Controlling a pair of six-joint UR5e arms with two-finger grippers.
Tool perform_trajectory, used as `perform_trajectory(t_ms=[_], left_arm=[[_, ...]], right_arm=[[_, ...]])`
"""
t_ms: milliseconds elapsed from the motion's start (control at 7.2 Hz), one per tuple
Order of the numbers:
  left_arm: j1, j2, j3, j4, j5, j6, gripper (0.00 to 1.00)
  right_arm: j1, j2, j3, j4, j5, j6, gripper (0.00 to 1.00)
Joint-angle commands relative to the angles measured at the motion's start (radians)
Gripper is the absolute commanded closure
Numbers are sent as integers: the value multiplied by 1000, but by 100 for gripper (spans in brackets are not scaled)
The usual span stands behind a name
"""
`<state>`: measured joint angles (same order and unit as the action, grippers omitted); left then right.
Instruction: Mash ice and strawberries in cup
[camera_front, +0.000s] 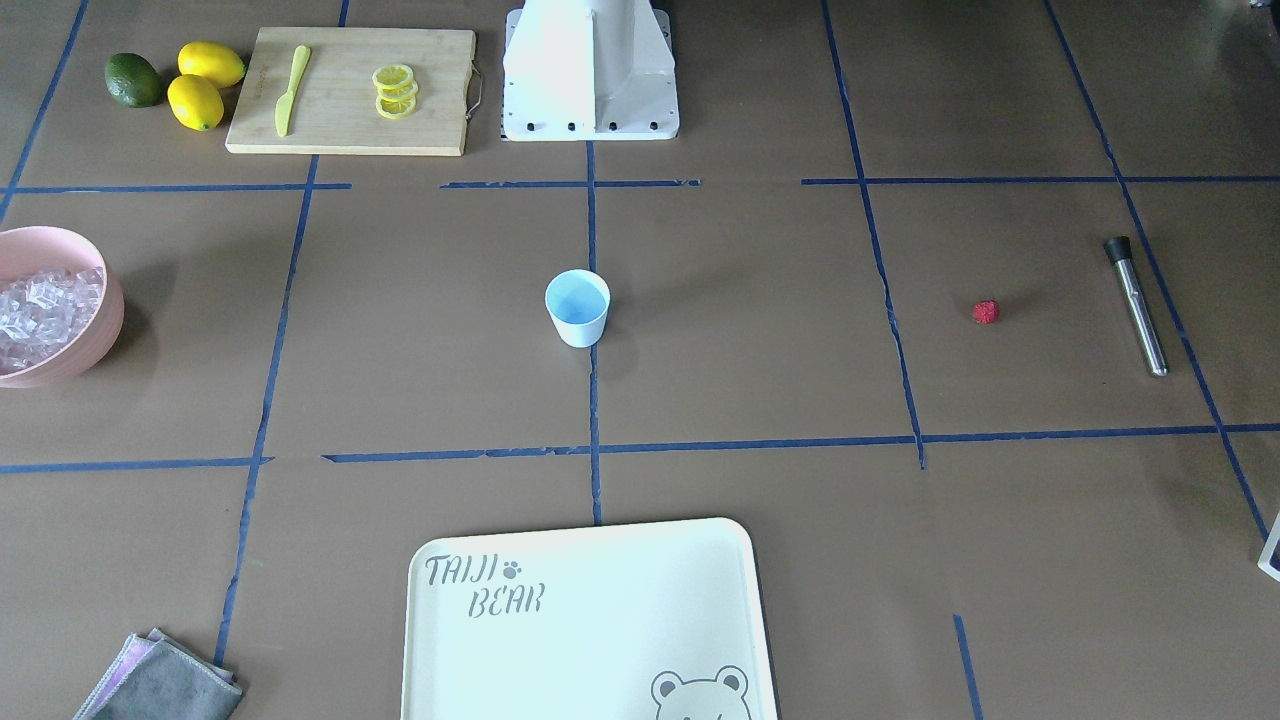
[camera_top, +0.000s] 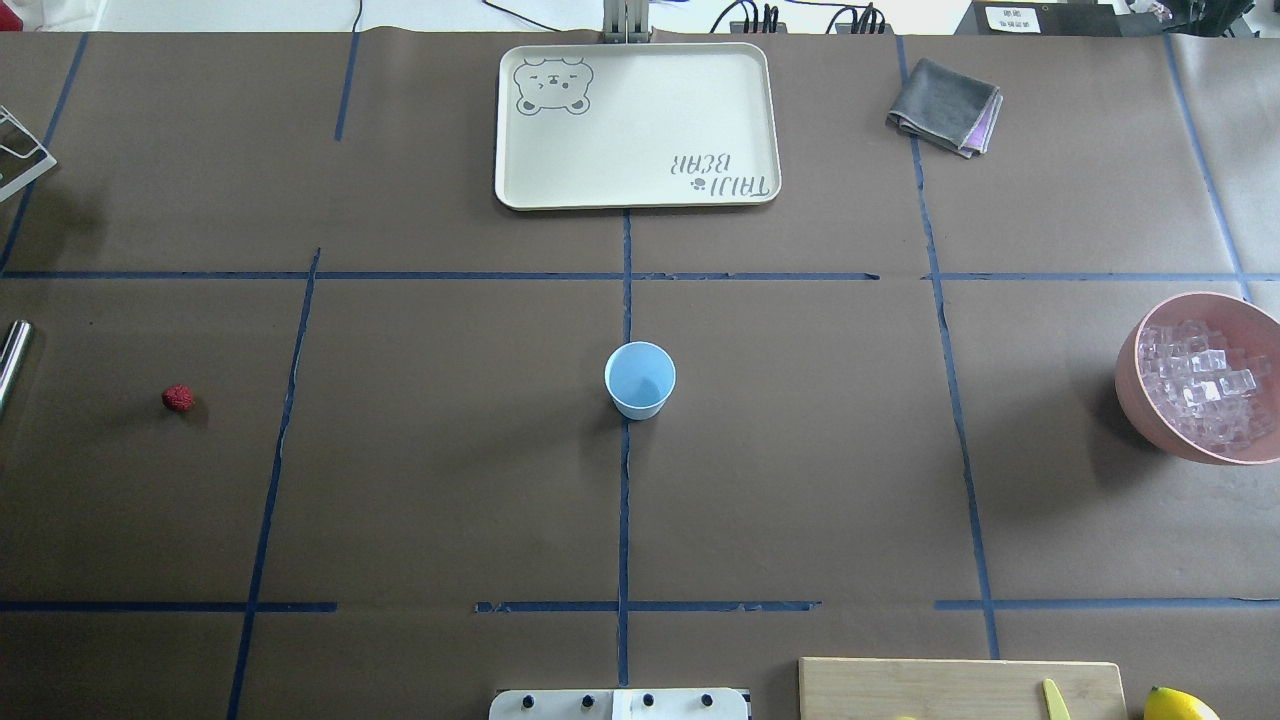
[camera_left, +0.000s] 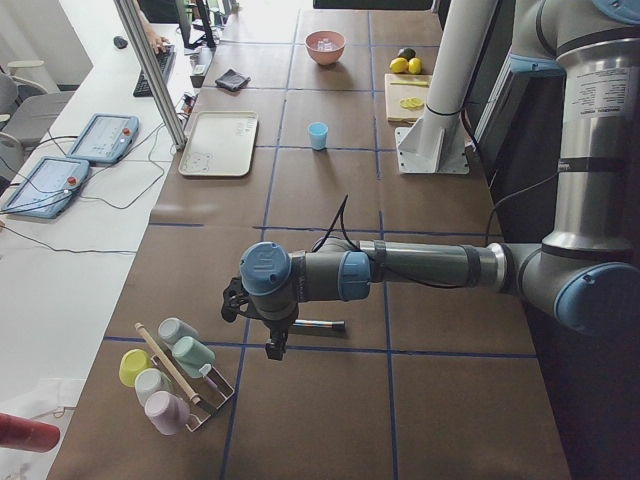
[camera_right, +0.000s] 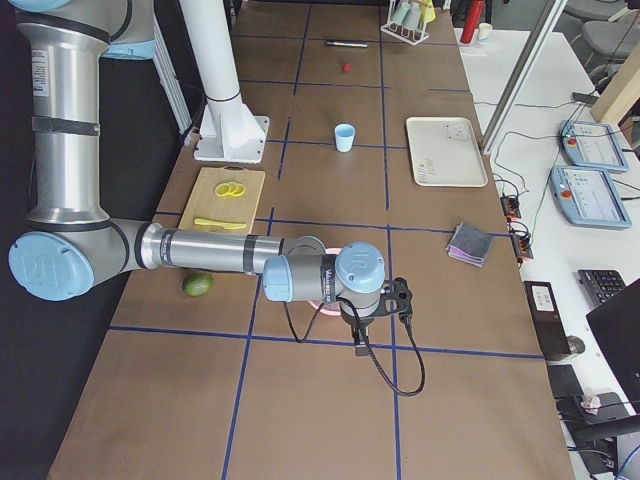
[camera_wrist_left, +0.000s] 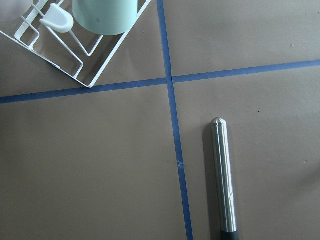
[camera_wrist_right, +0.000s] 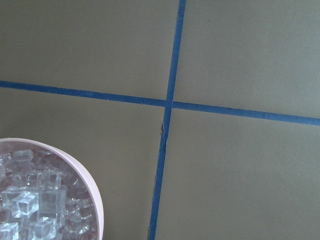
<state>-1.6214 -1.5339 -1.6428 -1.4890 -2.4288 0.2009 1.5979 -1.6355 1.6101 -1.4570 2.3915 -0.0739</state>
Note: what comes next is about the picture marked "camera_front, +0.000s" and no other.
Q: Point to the light blue plastic cup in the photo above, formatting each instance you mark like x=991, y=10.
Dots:
x=578, y=302

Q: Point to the pink bowl of ice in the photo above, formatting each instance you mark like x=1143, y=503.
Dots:
x=63, y=306

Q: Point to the cream bear serving tray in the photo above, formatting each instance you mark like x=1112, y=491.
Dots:
x=659, y=620

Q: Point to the red strawberry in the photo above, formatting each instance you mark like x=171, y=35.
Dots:
x=986, y=312

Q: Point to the lemon slices stack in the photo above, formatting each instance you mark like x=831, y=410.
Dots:
x=396, y=91

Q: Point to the bamboo cutting board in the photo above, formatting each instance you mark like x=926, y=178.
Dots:
x=334, y=112

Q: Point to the yellow plastic knife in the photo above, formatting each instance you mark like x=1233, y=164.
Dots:
x=284, y=105

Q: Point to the yellow lemon lower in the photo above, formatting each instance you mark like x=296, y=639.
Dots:
x=196, y=102

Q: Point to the yellow lemon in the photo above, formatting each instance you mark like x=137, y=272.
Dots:
x=196, y=102
x=217, y=63

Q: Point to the yellow lemon upper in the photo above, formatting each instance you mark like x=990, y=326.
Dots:
x=217, y=63

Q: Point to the grey folded cloth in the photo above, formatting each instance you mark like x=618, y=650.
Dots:
x=156, y=677

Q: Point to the green avocado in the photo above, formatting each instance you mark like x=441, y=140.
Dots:
x=132, y=81

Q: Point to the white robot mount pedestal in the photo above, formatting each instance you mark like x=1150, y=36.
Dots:
x=589, y=71

